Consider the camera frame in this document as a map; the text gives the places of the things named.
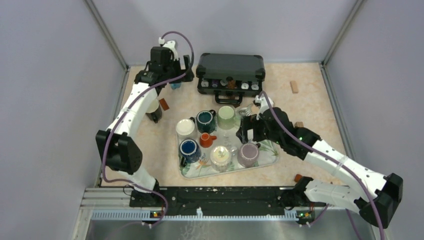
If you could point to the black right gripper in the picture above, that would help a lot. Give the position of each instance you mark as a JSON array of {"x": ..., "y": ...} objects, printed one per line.
[{"x": 250, "y": 122}]

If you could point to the dark green carrying case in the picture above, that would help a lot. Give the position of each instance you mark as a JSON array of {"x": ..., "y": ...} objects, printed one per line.
[{"x": 230, "y": 77}]

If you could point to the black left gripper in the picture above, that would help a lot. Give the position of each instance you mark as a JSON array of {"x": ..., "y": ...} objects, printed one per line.
[{"x": 176, "y": 64}]

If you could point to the wooden block left lower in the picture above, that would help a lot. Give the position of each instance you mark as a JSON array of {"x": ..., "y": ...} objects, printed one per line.
[{"x": 164, "y": 105}]

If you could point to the black glossy mug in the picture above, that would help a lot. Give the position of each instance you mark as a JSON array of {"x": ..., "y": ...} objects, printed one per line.
[{"x": 154, "y": 111}]

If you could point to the dark teal mug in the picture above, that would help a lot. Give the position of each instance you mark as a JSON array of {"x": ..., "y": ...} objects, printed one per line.
[{"x": 205, "y": 121}]

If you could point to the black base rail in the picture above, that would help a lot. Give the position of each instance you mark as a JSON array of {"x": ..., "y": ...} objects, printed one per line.
[{"x": 223, "y": 201}]

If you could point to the small red-brown block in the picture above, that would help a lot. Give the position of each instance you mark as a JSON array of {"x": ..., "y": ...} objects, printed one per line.
[{"x": 298, "y": 178}]

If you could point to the light blue dotted mug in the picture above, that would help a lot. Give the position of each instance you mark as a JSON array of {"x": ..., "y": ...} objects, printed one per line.
[{"x": 175, "y": 86}]

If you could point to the dark blue mug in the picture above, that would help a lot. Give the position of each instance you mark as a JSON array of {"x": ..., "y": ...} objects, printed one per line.
[{"x": 189, "y": 152}]

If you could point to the wooden block right rear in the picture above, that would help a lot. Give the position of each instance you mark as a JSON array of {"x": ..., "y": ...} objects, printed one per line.
[{"x": 294, "y": 87}]

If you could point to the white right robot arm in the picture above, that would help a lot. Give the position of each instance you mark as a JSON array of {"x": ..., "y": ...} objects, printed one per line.
[{"x": 372, "y": 195}]

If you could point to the dark wooden block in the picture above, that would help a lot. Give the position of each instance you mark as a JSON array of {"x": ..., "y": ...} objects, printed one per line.
[{"x": 299, "y": 124}]

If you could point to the white ribbed mug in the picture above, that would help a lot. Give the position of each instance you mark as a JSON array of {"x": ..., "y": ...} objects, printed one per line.
[{"x": 186, "y": 129}]

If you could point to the grey striped ribbed cup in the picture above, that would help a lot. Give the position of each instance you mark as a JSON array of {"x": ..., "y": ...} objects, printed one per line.
[{"x": 248, "y": 110}]

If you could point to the floral white serving tray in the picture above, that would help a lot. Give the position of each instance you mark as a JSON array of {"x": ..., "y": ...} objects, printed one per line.
[{"x": 269, "y": 154}]

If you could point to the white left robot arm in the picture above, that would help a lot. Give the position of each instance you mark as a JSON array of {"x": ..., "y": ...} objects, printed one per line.
[{"x": 116, "y": 145}]

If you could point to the light green mug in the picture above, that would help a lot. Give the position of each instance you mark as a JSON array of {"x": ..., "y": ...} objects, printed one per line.
[{"x": 227, "y": 118}]

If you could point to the small orange cup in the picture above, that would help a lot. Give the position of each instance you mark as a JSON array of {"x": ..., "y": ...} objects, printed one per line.
[{"x": 206, "y": 140}]

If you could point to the lilac purple mug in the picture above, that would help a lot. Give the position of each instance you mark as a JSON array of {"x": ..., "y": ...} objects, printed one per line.
[{"x": 248, "y": 155}]

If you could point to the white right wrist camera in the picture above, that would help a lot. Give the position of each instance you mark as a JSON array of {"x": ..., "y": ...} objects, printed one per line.
[{"x": 262, "y": 104}]

